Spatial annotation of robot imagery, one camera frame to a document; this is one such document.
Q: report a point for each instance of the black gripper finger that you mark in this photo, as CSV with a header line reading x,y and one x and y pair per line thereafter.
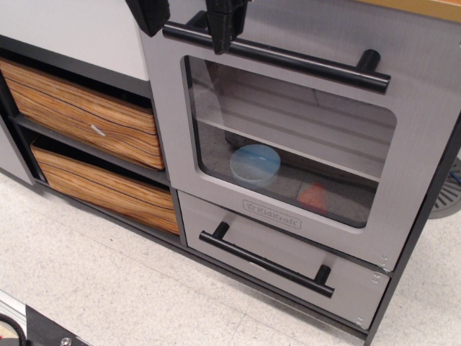
x,y
226,20
150,15

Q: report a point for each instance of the black oven door handle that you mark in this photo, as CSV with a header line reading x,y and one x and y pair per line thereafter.
x,y
362,76

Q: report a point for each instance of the grey toy oven door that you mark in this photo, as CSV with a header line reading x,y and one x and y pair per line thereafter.
x,y
414,120

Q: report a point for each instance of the white oven shelf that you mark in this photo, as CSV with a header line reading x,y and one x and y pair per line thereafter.
x,y
331,146

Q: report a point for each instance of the white sink front panel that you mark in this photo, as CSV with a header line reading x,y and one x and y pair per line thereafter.
x,y
102,33

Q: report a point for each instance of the upper wood-pattern storage bin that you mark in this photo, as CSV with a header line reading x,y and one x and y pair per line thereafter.
x,y
109,124

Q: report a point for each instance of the wood-pattern storage bin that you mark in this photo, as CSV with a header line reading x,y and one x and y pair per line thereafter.
x,y
92,180
109,124

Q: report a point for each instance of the blue bowl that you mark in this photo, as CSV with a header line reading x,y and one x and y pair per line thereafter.
x,y
255,165

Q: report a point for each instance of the lower wood-pattern storage bin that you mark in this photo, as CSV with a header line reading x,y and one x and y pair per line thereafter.
x,y
92,180

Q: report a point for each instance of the red toy strawberry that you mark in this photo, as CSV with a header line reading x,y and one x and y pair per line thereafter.
x,y
313,198

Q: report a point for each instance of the grey left cabinet door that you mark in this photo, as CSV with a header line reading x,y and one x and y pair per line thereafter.
x,y
11,158

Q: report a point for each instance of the wooden countertop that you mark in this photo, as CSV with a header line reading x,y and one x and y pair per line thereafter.
x,y
447,10

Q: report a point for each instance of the grey slotted round base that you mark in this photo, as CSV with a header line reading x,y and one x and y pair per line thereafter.
x,y
448,201

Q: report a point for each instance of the grey lower drawer front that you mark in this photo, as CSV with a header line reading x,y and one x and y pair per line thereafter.
x,y
357,289

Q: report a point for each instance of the black drawer handle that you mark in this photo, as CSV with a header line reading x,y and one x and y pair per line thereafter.
x,y
316,284

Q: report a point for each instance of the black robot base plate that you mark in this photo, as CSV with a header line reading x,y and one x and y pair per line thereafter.
x,y
22,325

